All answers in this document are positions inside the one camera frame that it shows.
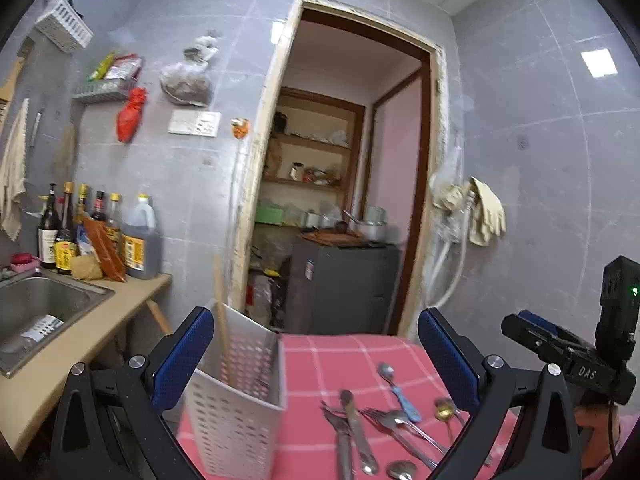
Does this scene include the white sink strainer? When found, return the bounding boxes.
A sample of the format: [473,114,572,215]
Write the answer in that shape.
[20,315,66,342]

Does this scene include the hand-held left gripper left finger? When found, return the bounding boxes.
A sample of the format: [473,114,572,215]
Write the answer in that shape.
[47,306,216,480]

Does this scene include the wooden chopsticks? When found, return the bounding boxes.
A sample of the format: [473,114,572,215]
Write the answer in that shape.
[212,255,232,356]

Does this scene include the wooden shelf unit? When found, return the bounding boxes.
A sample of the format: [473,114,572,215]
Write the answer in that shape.
[255,87,367,228]

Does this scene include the white hose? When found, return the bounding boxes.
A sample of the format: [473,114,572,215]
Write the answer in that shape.
[429,170,473,309]

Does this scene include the steel sink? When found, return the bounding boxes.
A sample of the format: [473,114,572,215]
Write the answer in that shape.
[0,269,116,378]

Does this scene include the wooden countertop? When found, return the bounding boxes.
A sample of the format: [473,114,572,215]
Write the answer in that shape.
[0,272,173,461]

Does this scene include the steel spoon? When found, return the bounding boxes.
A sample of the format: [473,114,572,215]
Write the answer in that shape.
[387,460,418,480]

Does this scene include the dark wine bottle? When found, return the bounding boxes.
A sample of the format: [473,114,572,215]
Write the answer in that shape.
[38,183,61,269]

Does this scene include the gold spoon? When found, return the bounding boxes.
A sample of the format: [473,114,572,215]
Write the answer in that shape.
[434,397,469,447]

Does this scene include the steel table knife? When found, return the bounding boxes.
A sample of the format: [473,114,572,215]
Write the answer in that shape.
[339,389,379,476]

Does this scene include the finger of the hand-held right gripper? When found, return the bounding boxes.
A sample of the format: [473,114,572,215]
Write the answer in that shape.
[501,310,596,363]

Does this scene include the white perforated utensil holder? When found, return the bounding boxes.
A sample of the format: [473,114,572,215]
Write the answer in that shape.
[181,301,287,480]

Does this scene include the grey cabinet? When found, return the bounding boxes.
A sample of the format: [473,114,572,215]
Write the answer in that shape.
[289,239,402,336]

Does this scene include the clear yellow capped bottle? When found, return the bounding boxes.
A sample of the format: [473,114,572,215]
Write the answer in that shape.
[106,193,124,256]

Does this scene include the metal pot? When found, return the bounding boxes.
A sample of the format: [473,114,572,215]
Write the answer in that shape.
[342,206,387,242]

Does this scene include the red capped sauce bottle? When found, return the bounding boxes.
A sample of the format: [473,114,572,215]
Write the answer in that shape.
[90,191,109,226]

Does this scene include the pink checked tablecloth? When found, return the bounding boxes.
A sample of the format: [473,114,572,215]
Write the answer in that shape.
[175,332,521,480]

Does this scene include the yellow rubber gloves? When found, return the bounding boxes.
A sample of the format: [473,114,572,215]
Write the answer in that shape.
[467,176,506,247]

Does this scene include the yellow capped sauce bottle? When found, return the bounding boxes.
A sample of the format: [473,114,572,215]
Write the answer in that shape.
[75,184,93,256]

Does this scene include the person's right hand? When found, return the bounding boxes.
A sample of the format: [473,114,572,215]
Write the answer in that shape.
[574,401,622,472]

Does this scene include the red bag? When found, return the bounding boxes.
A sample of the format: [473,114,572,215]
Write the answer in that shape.
[116,87,149,143]

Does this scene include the steel fork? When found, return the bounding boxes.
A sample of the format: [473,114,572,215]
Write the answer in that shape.
[359,408,440,470]
[387,410,449,456]
[320,400,353,480]

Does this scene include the beige hanging towel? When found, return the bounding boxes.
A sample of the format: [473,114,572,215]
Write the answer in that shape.
[0,97,30,242]

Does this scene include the orange red packet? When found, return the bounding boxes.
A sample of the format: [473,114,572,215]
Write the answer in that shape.
[82,216,127,282]

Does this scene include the wire wall rack with packets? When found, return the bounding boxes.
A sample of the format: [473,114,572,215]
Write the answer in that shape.
[72,52,144,104]

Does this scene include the brown sponge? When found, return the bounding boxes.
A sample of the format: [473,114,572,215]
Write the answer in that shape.
[71,255,104,281]

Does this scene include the wooden door frame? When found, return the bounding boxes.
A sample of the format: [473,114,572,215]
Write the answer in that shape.
[227,0,447,337]

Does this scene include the wooden cutting board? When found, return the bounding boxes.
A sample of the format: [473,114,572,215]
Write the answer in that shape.
[0,37,36,108]

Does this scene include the blue handled spoon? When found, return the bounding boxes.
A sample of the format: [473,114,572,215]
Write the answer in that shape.
[377,362,423,423]

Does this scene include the clear plastic bag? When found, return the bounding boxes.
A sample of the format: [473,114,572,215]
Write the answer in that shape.
[160,35,222,108]

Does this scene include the large oil jug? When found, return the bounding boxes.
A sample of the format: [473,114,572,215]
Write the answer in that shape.
[121,194,161,280]

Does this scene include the white wall switch plate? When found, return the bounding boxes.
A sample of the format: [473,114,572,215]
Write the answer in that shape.
[168,109,222,137]

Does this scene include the white wall basket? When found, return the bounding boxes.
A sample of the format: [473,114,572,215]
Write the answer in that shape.
[35,0,94,53]

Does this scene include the soy sauce bottle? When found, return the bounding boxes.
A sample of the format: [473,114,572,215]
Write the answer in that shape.
[56,182,79,275]

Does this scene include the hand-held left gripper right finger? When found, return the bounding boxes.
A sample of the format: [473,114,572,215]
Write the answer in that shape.
[417,307,586,480]

